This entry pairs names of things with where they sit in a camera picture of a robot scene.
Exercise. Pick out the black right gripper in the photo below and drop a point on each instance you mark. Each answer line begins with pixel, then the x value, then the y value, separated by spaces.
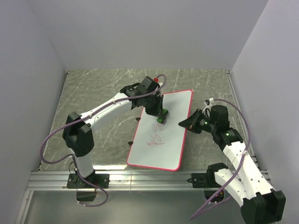
pixel 191 122

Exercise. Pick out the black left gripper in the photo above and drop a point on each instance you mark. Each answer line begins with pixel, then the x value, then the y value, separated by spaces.
pixel 158 111

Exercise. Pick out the green whiteboard eraser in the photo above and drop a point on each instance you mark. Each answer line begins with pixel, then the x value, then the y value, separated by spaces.
pixel 162 117

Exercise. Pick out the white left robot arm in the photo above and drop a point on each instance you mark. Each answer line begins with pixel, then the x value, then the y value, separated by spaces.
pixel 80 129

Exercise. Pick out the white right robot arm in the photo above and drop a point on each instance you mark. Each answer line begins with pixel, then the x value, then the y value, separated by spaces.
pixel 259 202

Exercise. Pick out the red-framed whiteboard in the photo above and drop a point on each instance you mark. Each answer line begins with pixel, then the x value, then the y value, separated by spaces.
pixel 160 146

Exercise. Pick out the aluminium mounting rail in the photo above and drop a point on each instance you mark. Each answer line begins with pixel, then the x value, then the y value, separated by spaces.
pixel 135 180

